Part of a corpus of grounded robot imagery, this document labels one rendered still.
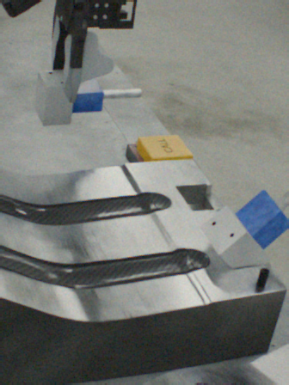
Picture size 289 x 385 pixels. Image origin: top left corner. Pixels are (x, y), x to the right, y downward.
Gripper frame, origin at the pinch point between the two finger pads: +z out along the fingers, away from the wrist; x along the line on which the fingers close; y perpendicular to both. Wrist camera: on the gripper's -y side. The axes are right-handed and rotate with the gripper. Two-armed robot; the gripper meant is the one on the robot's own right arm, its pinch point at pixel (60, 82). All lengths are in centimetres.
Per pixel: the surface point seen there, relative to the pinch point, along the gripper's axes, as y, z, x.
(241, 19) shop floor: 176, 96, 274
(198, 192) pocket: 12.9, 7.2, -15.7
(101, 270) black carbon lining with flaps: -2.7, 7.0, -28.1
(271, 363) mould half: 10.1, 9.5, -42.9
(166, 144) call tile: 16.6, 11.4, 2.6
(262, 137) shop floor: 123, 96, 147
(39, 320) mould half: -11.1, 5.7, -36.1
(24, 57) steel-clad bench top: 5.7, 15.2, 43.9
